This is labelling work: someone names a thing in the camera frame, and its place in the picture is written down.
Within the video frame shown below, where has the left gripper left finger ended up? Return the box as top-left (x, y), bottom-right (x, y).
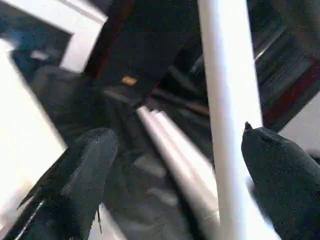
top-left (0, 127), bottom-right (120, 240)

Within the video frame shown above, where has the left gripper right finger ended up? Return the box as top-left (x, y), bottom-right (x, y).
top-left (241, 121), bottom-right (320, 240)

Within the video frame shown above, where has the white plastic table top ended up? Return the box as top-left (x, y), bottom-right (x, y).
top-left (0, 37), bottom-right (126, 240)

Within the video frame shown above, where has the white plastic table leg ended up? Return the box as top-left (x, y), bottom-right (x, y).
top-left (155, 110), bottom-right (218, 201)
top-left (136, 106), bottom-right (221, 240)
top-left (197, 0), bottom-right (281, 240)

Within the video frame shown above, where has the black mat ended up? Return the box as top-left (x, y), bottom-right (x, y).
top-left (30, 65), bottom-right (320, 240)

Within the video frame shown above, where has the small yellow tag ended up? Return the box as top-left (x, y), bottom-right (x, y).
top-left (121, 76), bottom-right (137, 87)

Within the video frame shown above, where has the white cabinet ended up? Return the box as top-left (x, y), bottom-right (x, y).
top-left (0, 0), bottom-right (108, 73)

